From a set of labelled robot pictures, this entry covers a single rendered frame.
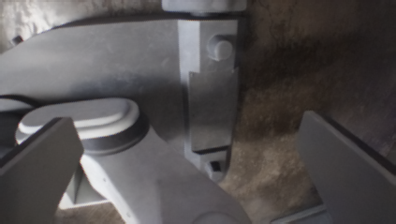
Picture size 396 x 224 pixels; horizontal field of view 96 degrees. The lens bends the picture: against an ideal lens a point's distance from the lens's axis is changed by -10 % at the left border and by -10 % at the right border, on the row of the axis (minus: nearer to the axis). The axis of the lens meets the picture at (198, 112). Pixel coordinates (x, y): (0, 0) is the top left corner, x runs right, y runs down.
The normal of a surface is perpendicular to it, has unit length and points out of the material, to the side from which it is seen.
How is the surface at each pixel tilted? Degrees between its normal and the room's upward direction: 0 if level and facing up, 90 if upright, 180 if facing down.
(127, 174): 90
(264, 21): 0
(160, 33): 0
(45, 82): 0
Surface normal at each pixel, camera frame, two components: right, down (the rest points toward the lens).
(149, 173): 0.00, -0.85
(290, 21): 0.23, 0.51
